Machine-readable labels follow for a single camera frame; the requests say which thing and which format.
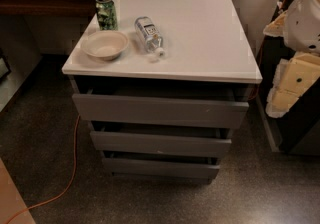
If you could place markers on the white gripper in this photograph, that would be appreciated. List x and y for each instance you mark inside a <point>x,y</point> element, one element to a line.
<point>304,23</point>

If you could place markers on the grey drawer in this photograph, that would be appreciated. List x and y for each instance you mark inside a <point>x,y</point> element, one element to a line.
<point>135,166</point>
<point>160,144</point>
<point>161,111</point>

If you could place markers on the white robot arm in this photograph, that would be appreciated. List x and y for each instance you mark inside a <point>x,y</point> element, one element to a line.
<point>299,26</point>

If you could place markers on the grey top drawer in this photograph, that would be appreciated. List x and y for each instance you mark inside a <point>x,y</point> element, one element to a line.
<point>161,111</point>

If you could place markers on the white top drawer cabinet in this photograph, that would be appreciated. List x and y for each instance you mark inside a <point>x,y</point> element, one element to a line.
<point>207,57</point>

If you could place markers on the grey bottom drawer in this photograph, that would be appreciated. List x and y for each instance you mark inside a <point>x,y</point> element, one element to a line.
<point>135,166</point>

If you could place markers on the dark cabinet on right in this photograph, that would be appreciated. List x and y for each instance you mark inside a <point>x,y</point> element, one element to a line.
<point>298,131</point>

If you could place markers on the clear plastic water bottle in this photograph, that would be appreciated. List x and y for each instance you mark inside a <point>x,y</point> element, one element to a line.
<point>150,36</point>

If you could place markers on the beige paper bowl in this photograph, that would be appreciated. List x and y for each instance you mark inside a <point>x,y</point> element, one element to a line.
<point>105,45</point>

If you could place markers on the green soda can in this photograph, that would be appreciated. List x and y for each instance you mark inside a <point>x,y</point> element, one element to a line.
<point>106,15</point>

